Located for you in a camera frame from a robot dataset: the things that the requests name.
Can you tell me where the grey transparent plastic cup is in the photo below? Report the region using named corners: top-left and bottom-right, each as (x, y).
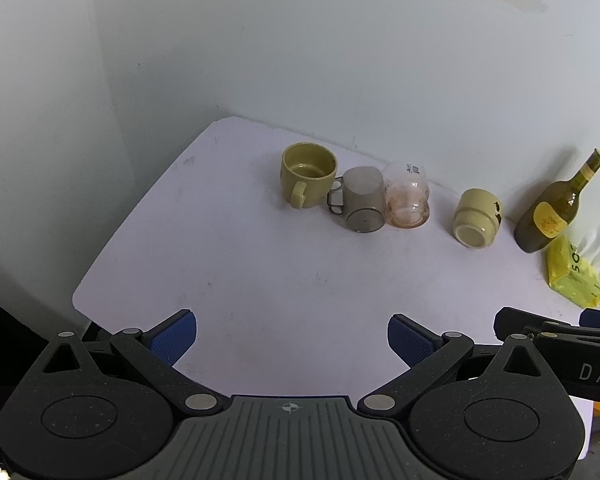
top-left (327, 165), bottom-right (387, 234)

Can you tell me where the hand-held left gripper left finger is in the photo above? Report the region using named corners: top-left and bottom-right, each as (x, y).
top-left (27, 309), bottom-right (221, 416)

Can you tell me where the olive glass bottle yellow label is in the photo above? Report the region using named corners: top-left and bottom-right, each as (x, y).
top-left (513, 148), bottom-right (600, 254)

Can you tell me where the pink transparent glass cup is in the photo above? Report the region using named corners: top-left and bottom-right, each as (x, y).
top-left (383, 160), bottom-right (431, 229)

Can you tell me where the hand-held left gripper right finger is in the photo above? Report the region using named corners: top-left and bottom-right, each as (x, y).
top-left (357, 313), bottom-right (564, 416)

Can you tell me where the olive ceramic cup without handle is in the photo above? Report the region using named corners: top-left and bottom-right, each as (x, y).
top-left (453, 188), bottom-right (505, 250)

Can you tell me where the olive ceramic mug with handle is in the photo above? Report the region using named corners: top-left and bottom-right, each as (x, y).
top-left (280, 142), bottom-right (339, 210)

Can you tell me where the yellow tissue packet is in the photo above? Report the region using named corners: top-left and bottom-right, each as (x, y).
top-left (545, 225), bottom-right (600, 309)

